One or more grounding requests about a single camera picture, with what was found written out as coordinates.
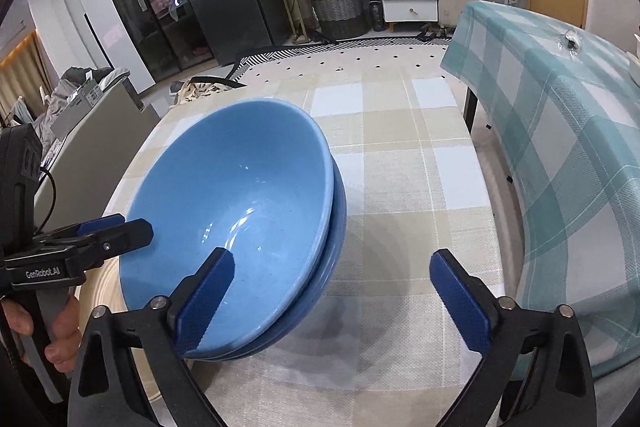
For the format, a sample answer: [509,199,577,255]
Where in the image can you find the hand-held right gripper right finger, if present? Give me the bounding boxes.
[429,248,598,427]

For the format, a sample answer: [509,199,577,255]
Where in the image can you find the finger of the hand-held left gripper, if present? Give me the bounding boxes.
[35,218,154,269]
[32,214,126,244]

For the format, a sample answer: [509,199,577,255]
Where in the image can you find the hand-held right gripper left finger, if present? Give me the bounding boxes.
[67,247,236,427]

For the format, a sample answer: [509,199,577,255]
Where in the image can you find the cream plate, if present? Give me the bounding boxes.
[75,257,198,413]

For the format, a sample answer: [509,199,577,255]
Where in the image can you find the light blue bowl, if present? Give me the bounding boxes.
[119,99,335,350]

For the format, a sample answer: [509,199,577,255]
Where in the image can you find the person's left hand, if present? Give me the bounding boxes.
[0,294,81,370]

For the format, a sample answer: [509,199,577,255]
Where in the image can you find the grey sofa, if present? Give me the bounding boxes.
[35,82,161,233]

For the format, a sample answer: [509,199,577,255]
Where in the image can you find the printed tote bag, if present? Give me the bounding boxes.
[177,77,246,105]

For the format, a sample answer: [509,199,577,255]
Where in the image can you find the beige curtain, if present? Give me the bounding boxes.
[0,32,53,128]

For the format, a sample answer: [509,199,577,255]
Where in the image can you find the teal checked tablecloth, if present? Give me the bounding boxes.
[440,0,640,380]

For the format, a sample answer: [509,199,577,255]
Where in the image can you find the black and white rug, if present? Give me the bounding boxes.
[227,37,456,88]

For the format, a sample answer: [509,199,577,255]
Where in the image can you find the woven laundry basket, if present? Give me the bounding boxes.
[304,0,368,40]

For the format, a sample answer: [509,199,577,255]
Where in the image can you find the black cable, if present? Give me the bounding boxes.
[36,166,59,234]

